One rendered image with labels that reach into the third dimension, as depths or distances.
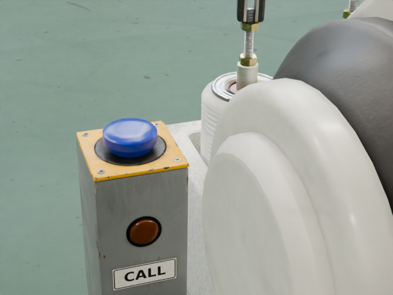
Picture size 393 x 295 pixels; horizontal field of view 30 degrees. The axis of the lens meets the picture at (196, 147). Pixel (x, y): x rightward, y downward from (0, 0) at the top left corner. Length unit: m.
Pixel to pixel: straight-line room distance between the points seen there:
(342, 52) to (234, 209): 0.06
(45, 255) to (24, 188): 0.16
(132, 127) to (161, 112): 0.74
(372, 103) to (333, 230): 0.04
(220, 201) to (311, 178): 0.05
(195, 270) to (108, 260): 0.26
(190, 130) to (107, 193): 0.34
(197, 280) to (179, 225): 0.25
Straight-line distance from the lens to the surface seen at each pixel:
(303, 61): 0.24
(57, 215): 1.03
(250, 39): 0.76
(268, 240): 0.21
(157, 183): 0.53
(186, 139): 0.83
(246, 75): 0.77
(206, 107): 0.77
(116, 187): 0.52
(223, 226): 0.24
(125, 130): 0.54
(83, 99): 1.34
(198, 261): 0.78
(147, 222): 0.54
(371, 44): 0.22
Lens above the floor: 0.59
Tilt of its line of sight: 30 degrees down
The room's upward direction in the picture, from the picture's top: 1 degrees clockwise
